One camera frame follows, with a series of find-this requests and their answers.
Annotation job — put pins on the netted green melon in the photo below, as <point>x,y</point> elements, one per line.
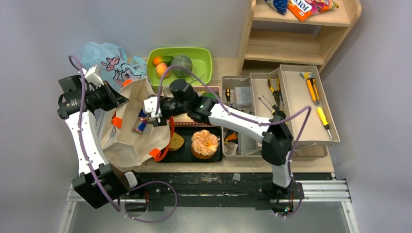
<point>181,64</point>

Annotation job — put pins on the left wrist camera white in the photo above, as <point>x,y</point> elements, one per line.
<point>92,75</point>

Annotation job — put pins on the black tray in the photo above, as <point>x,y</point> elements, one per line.
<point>184,154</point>

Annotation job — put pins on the pink perforated basket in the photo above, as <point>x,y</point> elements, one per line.
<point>184,120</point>

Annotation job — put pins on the hex key set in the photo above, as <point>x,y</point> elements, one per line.
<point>306,75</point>

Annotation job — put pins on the orange peach fruit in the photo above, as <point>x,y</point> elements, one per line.
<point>161,70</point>

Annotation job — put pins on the orange green mango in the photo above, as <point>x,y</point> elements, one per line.
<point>167,59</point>

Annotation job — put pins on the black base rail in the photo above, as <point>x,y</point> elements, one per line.
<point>225,190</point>

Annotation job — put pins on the small blue snack packet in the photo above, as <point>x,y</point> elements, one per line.
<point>140,122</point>

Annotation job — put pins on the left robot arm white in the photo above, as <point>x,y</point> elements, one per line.
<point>99,182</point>

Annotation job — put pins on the yellow black pliers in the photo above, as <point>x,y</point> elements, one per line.
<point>275,89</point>

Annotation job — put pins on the yellow black screwdriver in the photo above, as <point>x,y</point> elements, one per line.
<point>275,110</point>

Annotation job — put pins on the brown bread slice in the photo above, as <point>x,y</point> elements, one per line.
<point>177,141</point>

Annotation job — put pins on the beige toolbox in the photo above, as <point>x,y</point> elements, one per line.
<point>314,140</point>

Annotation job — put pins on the orange snack packet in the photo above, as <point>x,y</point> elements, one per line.
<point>303,9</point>

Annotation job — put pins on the yellow utility knife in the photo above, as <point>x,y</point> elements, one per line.
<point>313,90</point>

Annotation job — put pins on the clear plastic parts box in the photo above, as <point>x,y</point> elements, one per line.
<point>243,97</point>

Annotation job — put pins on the small yellow handle screwdriver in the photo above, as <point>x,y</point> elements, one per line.
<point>228,94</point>

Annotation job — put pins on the wooden shelf unit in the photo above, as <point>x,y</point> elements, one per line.
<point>295,47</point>

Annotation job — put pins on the aluminium frame rail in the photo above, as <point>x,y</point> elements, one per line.
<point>332,190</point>

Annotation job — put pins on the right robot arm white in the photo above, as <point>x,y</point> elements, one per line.
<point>272,133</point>

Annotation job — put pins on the beige canvas tote bag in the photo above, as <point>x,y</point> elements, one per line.
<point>122,147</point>

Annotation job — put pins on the green plastic tub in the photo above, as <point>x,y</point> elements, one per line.
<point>174,51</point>

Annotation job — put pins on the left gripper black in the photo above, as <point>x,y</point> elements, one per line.
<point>114,98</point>

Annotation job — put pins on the light blue plastic grocery bag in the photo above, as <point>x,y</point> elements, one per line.
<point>113,63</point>

